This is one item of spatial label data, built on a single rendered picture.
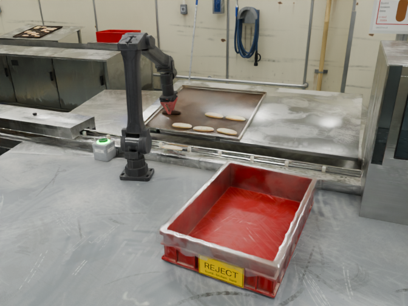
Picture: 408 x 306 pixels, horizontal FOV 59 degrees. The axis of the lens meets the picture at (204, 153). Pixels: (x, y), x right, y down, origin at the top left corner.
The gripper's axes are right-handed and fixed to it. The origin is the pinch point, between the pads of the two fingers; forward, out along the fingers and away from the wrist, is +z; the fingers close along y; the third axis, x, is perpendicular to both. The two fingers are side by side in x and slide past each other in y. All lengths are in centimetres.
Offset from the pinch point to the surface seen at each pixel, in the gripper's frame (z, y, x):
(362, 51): 46, 296, -132
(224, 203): 5, -63, -40
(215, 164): 4, -41, -32
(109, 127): 9.8, -3.1, 34.8
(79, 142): 3.6, -31.7, 34.4
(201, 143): 10.1, -13.6, -19.3
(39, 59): 32, 208, 241
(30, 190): 3, -70, 31
